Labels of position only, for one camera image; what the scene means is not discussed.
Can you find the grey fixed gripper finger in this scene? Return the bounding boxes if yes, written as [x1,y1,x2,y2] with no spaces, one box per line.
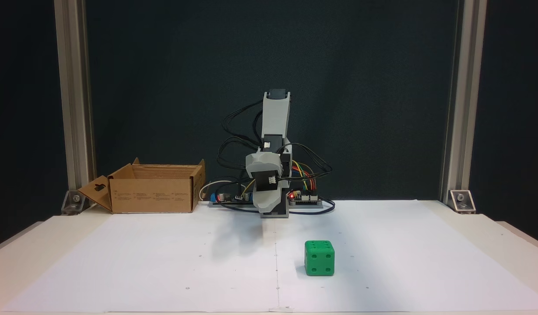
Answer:
[253,190,282,214]

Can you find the green die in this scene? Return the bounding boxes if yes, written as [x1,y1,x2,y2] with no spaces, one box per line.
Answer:
[304,240,335,277]

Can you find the circuit board with blue parts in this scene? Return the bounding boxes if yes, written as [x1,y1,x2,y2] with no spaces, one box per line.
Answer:
[209,188,257,207]

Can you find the brown cardboard box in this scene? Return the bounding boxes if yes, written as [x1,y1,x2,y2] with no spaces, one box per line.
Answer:
[78,157,206,214]

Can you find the coloured jumper wires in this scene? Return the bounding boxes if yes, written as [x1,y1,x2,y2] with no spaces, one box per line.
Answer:
[292,161,317,193]

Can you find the white cable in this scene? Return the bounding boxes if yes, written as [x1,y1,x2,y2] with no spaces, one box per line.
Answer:
[200,178,239,201]

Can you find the black elbow servo cable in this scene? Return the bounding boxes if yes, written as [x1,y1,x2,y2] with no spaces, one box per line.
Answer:
[217,100,266,181]

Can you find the black wrist servo cable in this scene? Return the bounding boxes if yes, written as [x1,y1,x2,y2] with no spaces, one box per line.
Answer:
[278,142,333,181]

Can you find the black cable on table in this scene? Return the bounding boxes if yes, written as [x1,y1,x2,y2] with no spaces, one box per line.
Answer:
[213,198,336,216]

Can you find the metal corner bracket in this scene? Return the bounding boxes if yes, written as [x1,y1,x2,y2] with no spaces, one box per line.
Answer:
[450,189,476,214]
[61,189,86,215]

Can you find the aluminium frame post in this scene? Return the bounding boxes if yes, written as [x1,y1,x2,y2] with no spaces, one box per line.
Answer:
[54,0,96,193]
[440,0,487,204]

